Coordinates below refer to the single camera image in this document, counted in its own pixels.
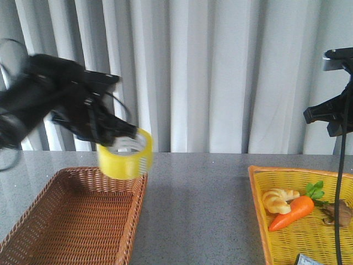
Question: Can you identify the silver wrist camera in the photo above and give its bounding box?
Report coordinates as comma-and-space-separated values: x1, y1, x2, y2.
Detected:
323, 57, 343, 71

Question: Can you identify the brown wicker basket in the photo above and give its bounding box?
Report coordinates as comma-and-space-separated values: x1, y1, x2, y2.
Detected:
1, 167, 148, 264

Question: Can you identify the toy croissant bread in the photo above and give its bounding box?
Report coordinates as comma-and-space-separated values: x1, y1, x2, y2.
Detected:
262, 188, 300, 214

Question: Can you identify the grey pleated curtain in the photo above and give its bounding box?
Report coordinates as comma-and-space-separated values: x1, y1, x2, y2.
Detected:
1, 1, 352, 155

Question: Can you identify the yellow woven basket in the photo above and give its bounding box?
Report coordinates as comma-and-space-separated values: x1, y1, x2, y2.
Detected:
248, 166, 338, 264

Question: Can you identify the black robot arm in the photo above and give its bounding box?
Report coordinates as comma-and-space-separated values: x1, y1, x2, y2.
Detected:
1, 54, 137, 148

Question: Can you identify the brown ginger root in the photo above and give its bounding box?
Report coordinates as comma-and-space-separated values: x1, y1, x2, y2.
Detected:
322, 199, 352, 228

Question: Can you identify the yellow packing tape roll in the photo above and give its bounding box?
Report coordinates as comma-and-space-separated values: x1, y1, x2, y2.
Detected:
97, 128, 153, 180

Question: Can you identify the orange toy carrot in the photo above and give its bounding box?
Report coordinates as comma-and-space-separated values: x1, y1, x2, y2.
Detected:
268, 181, 325, 232

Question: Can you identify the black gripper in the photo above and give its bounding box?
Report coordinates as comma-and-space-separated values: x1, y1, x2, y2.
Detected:
29, 54, 137, 146
303, 47, 352, 137

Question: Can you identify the small grey printed packet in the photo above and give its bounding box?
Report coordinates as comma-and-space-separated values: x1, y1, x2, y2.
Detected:
294, 253, 322, 265

